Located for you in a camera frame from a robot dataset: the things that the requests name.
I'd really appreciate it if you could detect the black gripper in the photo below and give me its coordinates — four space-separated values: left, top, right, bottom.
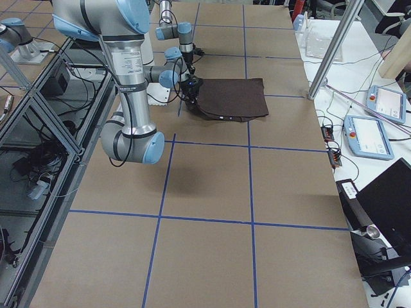
182 51 195 74
180 78 203 103

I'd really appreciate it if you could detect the dark brown t-shirt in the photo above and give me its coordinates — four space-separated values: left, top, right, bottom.
185 78 269 122

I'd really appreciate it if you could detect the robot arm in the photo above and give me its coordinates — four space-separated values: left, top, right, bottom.
155 0 195 74
52 1 203 164

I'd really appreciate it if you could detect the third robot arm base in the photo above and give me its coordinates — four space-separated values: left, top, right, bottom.
1 17 55 65

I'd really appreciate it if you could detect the red cylinder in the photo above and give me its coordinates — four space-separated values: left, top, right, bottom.
292 0 305 21

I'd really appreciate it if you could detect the clear plastic bag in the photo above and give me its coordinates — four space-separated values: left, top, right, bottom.
300 22 337 63

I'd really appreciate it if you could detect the black power strip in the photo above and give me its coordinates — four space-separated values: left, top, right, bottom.
320 125 342 170

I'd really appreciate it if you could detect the near teach pendant tablet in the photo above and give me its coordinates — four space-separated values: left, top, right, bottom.
344 115 394 160

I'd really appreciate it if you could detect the teach pendant tablet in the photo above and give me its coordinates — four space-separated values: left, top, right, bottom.
344 115 394 160
366 85 407 124

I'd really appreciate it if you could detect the far teach pendant tablet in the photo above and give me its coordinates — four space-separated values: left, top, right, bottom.
366 85 407 124

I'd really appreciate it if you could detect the wooden board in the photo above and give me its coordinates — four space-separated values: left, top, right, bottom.
378 18 410 79

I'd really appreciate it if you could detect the black laptop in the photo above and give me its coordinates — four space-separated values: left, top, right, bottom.
357 158 410 255

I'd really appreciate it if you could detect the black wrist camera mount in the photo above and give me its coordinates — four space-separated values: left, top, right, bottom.
193 47 205 57

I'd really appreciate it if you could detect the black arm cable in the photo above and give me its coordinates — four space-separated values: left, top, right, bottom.
109 60 190 168

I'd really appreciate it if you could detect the aluminium table frame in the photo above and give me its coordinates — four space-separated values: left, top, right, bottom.
1 38 114 307

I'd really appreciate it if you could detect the aluminium frame post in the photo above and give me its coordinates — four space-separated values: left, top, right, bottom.
308 0 364 100

